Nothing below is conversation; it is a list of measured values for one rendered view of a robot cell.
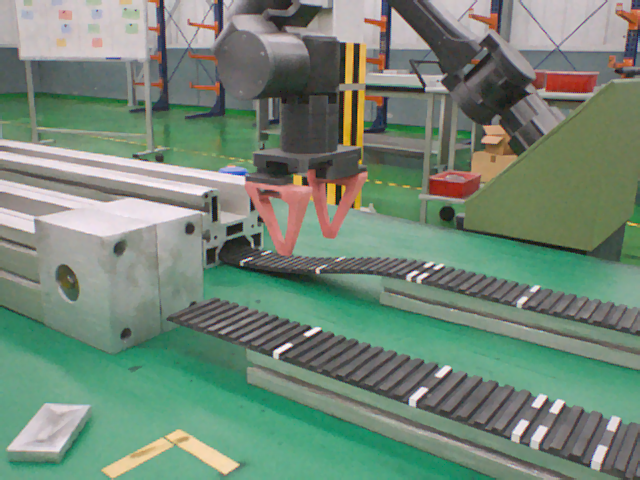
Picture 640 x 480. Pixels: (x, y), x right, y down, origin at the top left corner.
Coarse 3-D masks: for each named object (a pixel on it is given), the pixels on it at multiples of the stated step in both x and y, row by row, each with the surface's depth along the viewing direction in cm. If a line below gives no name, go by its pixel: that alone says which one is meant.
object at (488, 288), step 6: (492, 276) 57; (486, 282) 55; (492, 282) 56; (498, 282) 56; (504, 282) 56; (474, 288) 54; (480, 288) 54; (486, 288) 55; (492, 288) 54; (498, 288) 55; (474, 294) 53; (480, 294) 53; (486, 294) 53; (492, 294) 53
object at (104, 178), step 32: (0, 160) 87; (32, 160) 84; (64, 160) 91; (96, 160) 86; (128, 160) 85; (64, 192) 80; (96, 192) 76; (128, 192) 74; (160, 192) 69; (192, 192) 67; (224, 192) 74; (224, 224) 70; (256, 224) 74
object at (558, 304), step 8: (552, 296) 53; (560, 296) 53; (568, 296) 53; (576, 296) 53; (544, 304) 51; (552, 304) 51; (560, 304) 51; (568, 304) 51; (544, 312) 50; (552, 312) 50; (560, 312) 49
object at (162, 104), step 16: (160, 0) 1152; (160, 16) 1158; (160, 32) 1162; (160, 48) 1170; (160, 64) 1180; (160, 80) 1188; (160, 96) 1199; (224, 96) 1104; (128, 112) 1151; (208, 112) 1087; (224, 112) 1116
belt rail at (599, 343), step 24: (384, 288) 60; (408, 288) 57; (432, 288) 56; (432, 312) 57; (456, 312) 55; (480, 312) 55; (504, 312) 53; (528, 312) 51; (528, 336) 52; (552, 336) 51; (576, 336) 50; (600, 336) 48; (624, 336) 47; (624, 360) 48
